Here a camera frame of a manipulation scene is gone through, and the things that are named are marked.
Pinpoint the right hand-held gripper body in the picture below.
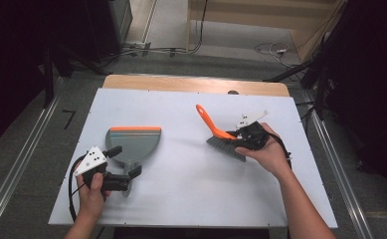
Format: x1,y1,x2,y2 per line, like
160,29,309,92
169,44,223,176
235,110,271,151

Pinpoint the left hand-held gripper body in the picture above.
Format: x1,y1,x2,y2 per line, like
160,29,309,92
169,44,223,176
74,145,132,194

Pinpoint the grey dustpan with orange edge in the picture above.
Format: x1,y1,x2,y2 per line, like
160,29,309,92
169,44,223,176
104,125,162,198

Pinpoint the orange-handled grey brush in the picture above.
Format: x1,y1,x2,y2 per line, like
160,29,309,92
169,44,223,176
195,104,248,163

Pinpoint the person's right hand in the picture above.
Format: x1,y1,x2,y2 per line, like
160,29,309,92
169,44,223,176
235,121,293,181

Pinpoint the person's left hand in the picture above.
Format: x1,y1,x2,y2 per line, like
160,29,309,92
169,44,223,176
75,161,111,218

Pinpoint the white table board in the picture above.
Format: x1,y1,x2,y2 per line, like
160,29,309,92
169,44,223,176
48,88,339,230

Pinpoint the wooden table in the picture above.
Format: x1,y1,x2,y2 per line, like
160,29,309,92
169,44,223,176
101,74,290,98

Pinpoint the black stand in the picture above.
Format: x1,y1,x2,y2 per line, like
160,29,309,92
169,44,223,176
42,44,56,110
263,33,329,121

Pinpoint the grey cabinet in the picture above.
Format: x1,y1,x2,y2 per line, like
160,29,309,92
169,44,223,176
107,0,134,46

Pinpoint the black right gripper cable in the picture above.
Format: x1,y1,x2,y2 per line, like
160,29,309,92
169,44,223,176
266,130,293,168

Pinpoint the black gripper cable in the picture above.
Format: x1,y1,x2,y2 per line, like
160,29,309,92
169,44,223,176
68,154,87,224
266,130,293,168

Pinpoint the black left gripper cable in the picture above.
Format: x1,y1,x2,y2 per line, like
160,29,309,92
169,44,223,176
68,154,87,224

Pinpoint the metal floor rail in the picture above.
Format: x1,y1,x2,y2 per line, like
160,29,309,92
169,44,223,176
0,76,66,239
299,93,376,239

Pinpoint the white coiled cable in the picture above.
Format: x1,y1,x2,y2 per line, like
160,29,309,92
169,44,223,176
254,41,302,69

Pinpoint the power strip with cables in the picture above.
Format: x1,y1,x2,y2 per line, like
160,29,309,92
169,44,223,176
120,40,189,58

